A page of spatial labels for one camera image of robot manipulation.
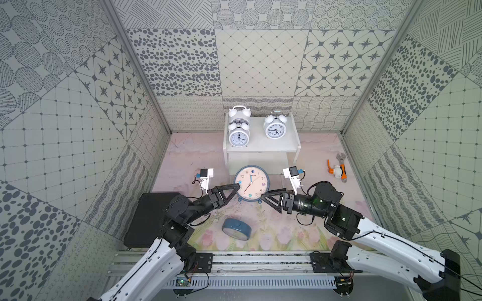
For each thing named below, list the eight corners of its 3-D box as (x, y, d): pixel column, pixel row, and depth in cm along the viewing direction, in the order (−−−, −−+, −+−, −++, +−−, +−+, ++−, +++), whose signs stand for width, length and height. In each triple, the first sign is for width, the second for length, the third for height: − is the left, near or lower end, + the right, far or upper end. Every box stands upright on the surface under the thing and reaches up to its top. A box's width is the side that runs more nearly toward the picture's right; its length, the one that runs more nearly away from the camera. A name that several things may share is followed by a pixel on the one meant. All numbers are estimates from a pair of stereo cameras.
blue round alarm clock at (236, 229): (224, 233, 83) (221, 225, 74) (228, 223, 86) (226, 214, 77) (247, 244, 80) (247, 236, 71) (251, 233, 83) (252, 224, 74)
